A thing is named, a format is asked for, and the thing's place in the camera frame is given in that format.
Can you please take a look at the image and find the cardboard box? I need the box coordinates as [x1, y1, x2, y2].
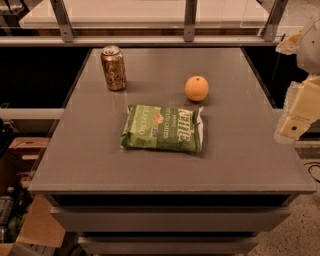
[0, 137, 65, 256]

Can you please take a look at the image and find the orange fruit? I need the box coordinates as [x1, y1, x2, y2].
[184, 76, 209, 102]

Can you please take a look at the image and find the green Kettle chips bag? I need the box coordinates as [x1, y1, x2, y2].
[120, 105, 204, 153]

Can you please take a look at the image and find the grey drawer cabinet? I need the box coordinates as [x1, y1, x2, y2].
[30, 48, 316, 255]

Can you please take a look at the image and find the gold soda can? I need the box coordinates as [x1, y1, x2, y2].
[101, 45, 127, 91]

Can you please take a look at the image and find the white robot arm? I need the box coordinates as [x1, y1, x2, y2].
[274, 13, 320, 144]

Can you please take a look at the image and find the metal frame railing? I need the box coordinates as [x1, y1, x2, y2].
[0, 0, 288, 47]

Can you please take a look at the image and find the black cable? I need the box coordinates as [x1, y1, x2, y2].
[303, 161, 320, 184]

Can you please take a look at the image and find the plastic water bottle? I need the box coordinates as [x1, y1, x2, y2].
[0, 187, 15, 226]

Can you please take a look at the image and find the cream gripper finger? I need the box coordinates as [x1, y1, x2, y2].
[274, 75, 320, 144]
[276, 29, 302, 55]

